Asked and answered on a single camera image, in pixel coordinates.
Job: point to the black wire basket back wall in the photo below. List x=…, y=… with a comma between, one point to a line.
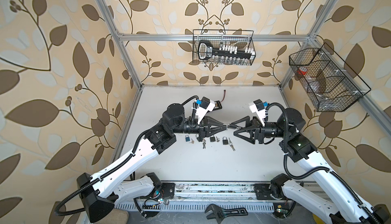
x=241, y=38

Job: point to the black socket tool set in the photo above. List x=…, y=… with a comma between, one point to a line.
x=206, y=51

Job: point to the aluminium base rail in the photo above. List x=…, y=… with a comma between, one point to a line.
x=195, y=196

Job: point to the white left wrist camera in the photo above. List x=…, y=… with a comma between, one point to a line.
x=204, y=105

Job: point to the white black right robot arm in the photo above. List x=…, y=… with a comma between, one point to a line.
x=308, y=179

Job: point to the black wire basket right wall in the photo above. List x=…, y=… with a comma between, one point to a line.
x=332, y=84

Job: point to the black adjustable wrench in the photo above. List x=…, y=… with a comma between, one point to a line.
x=218, y=213

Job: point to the black wire basket wall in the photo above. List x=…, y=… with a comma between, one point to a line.
x=241, y=38
x=332, y=84

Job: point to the black charging board yellow connectors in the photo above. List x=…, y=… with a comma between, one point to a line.
x=218, y=106

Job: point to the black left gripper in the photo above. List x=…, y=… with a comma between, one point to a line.
x=208, y=130

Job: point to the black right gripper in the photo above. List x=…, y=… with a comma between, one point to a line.
x=258, y=134

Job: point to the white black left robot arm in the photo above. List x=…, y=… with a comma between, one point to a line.
x=98, y=193

